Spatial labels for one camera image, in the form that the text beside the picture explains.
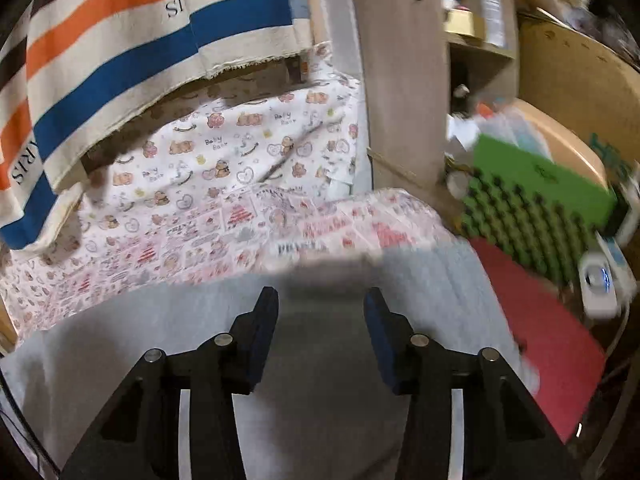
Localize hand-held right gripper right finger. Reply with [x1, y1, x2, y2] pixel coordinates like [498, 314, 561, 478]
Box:
[364, 287, 583, 480]

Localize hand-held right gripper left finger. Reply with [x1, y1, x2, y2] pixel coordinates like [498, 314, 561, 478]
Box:
[60, 286, 280, 480]

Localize grey fleece pants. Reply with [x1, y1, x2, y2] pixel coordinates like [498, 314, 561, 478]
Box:
[0, 240, 541, 480]

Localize pink printed blanket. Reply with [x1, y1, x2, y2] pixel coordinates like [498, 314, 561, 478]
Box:
[0, 187, 466, 333]

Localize pink laptop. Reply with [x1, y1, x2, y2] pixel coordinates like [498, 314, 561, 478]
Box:
[467, 237, 608, 443]

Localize white spotted ball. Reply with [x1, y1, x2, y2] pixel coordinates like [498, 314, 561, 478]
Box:
[446, 170, 469, 197]

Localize green checkered box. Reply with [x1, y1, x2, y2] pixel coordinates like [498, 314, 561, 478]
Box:
[460, 132, 618, 286]

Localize white electronic device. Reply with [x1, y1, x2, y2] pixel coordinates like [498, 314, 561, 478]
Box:
[579, 240, 637, 318]

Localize wooden shelf unit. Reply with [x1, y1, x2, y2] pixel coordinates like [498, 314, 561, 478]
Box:
[350, 0, 518, 196]

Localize beige plastic tub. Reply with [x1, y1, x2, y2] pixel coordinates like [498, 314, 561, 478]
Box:
[500, 99, 608, 186]

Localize large cardboard box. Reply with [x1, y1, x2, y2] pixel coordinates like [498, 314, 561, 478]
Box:
[517, 10, 640, 171]

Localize yellow small box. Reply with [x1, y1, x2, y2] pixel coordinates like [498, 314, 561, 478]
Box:
[442, 7, 484, 39]

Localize white blue bottle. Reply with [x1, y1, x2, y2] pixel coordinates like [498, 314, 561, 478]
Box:
[475, 0, 507, 47]

